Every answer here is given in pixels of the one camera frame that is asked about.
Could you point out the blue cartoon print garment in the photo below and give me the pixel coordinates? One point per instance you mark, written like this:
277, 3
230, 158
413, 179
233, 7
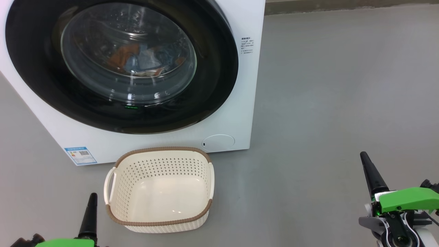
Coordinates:
154, 60

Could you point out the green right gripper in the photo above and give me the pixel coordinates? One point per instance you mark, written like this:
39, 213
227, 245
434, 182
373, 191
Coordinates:
408, 200

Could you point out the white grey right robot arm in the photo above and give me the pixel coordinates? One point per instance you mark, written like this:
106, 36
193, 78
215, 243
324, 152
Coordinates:
398, 235

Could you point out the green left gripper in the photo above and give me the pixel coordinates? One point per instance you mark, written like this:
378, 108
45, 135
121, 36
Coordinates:
65, 243

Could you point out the round white filter cover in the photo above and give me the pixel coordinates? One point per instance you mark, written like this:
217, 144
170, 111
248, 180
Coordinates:
219, 143

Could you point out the blue energy label sticker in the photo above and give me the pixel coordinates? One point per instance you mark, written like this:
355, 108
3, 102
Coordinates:
81, 156

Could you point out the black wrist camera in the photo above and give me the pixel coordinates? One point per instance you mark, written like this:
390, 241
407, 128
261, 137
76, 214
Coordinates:
25, 241
431, 187

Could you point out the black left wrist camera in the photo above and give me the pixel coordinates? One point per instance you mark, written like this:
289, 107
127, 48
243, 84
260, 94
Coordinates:
25, 241

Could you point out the cream perforated laundry basket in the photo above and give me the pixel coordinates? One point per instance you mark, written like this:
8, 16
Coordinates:
161, 206

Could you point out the small black text label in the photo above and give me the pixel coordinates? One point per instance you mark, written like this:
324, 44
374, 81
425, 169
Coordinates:
247, 45

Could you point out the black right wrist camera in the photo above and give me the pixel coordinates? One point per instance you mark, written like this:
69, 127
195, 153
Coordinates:
431, 187

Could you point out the stainless steel washing machine drum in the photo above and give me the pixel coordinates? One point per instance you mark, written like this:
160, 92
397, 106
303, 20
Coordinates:
103, 31

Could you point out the white front-load washing machine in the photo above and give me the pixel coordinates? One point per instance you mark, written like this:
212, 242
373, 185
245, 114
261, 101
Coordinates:
236, 103

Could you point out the black round glass washer door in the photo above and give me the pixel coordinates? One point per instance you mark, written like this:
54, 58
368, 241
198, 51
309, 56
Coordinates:
34, 75

